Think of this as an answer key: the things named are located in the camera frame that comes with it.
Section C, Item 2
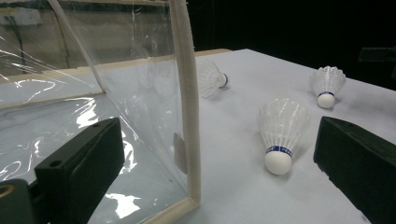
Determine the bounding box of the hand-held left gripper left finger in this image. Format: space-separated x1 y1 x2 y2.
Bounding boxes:
34 117 125 224

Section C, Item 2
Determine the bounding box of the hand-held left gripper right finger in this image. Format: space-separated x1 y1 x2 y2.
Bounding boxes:
313 116 396 224

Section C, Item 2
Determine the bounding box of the white feather shuttlecock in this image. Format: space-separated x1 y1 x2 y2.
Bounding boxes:
256 98 312 175
197 60 230 99
308 65 347 109

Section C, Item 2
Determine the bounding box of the clear plastic bag beige trim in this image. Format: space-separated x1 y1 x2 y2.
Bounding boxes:
0 0 202 224

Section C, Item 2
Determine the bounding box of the white table cover sheet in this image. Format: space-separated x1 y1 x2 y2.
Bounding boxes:
0 49 396 224

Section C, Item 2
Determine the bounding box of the black curtain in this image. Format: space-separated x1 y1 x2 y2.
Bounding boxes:
186 0 396 91

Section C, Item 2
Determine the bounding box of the black wall cable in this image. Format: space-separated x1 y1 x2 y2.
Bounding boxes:
6 17 28 75

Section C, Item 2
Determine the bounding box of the white wall power outlet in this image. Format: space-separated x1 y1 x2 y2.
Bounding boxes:
0 7 41 26

